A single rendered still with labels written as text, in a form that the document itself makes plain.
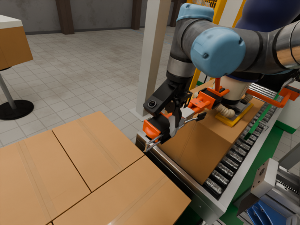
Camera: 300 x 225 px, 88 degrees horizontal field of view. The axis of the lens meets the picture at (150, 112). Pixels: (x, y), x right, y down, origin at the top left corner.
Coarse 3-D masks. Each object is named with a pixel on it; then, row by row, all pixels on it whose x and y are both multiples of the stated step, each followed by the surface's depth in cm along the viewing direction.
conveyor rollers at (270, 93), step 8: (256, 88) 226; (264, 88) 234; (272, 96) 215; (280, 96) 217; (264, 104) 194; (272, 112) 183; (256, 120) 165; (264, 120) 168; (248, 128) 149; (256, 128) 152; (240, 136) 138; (256, 136) 145; (240, 144) 131; (248, 144) 135; (232, 152) 121; (240, 152) 124; (224, 160) 116; (240, 160) 117; (224, 168) 109; (232, 168) 113; (216, 176) 104; (208, 184) 99; (216, 184) 98; (224, 184) 101; (208, 192) 94; (216, 192) 96
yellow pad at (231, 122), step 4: (240, 100) 100; (248, 104) 97; (252, 104) 99; (228, 108) 90; (232, 108) 86; (244, 108) 93; (248, 108) 94; (236, 112) 88; (240, 112) 89; (244, 112) 90; (216, 116) 85; (220, 116) 84; (224, 116) 84; (236, 116) 85; (240, 116) 87; (220, 120) 84; (224, 120) 82; (228, 120) 82; (232, 120) 82; (236, 120) 83; (228, 124) 81; (232, 124) 80
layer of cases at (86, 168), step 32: (64, 128) 117; (96, 128) 121; (0, 160) 91; (32, 160) 94; (64, 160) 97; (96, 160) 100; (128, 160) 103; (0, 192) 78; (32, 192) 80; (64, 192) 82; (96, 192) 85; (128, 192) 87; (160, 192) 90; (0, 224) 69; (32, 224) 70; (64, 224) 72; (96, 224) 74; (128, 224) 76; (160, 224) 78
